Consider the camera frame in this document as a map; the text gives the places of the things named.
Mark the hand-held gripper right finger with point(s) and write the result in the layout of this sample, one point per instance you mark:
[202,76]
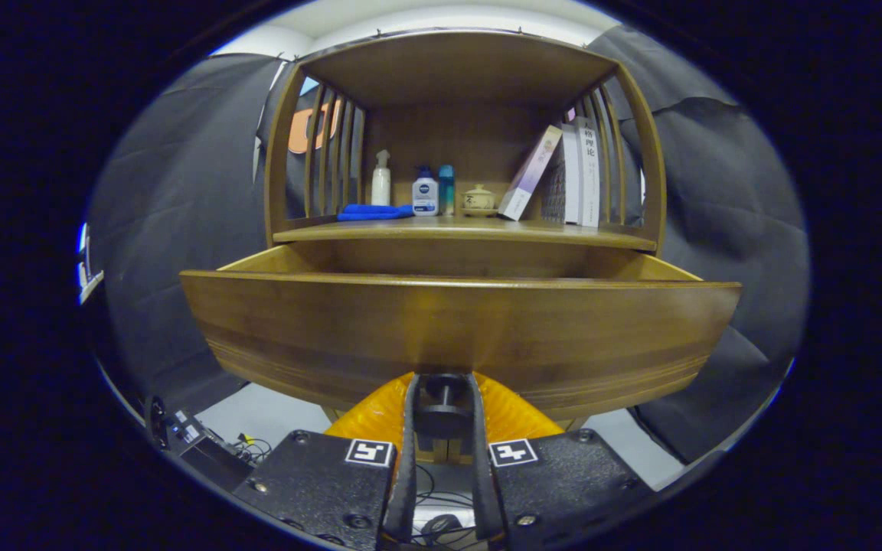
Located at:
[481,459]

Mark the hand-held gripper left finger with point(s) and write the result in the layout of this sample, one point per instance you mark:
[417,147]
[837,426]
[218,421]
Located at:
[406,459]

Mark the wooden countertop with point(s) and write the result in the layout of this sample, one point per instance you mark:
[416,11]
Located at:
[472,229]

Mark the wooden cabinet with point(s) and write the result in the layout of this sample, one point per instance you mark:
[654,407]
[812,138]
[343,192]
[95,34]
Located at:
[449,69]

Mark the black power strip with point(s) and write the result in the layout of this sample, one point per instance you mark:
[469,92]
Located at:
[204,451]

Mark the blue folded cloth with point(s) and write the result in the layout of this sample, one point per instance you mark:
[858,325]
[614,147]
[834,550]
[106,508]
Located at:
[372,212]

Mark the yellow lidded tea cup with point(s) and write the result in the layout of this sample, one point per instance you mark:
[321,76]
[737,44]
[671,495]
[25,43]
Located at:
[478,200]

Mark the white bottle with blue cap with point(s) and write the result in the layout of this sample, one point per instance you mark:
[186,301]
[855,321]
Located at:
[425,195]

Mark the translucent blue bottle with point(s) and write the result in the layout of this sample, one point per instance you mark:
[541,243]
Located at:
[446,191]

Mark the white pump bottle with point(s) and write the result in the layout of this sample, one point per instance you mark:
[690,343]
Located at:
[381,187]

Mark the dark patterned book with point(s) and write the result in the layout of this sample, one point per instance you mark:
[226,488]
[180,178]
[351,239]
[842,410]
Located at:
[554,195]

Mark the purple book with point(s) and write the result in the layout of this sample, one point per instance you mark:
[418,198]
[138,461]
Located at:
[529,176]

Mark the white book with printed spine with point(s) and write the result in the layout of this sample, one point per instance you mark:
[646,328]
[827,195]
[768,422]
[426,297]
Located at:
[589,176]

